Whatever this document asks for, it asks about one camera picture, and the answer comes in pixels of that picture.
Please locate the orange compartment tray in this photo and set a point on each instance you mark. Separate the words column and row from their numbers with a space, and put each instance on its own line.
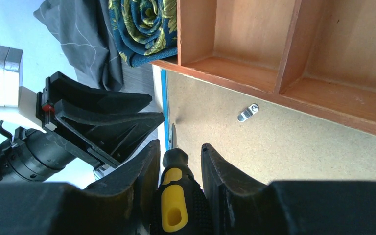
column 313, row 56

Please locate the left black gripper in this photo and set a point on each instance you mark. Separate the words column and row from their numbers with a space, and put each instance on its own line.
column 98, row 126

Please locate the green black tape roll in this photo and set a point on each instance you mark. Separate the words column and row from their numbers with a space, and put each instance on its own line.
column 144, row 30

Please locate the black yellow screwdriver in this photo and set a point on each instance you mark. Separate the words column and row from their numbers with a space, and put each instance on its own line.
column 179, row 204

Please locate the blue picture frame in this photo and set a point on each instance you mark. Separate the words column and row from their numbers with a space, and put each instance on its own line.
column 264, row 140

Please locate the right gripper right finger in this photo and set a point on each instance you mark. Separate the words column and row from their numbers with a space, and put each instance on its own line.
column 241, row 205

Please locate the grey checked cloth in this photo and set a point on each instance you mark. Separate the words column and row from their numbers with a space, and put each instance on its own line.
column 83, row 30

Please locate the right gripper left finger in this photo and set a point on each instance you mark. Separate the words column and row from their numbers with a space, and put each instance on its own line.
column 117, row 204

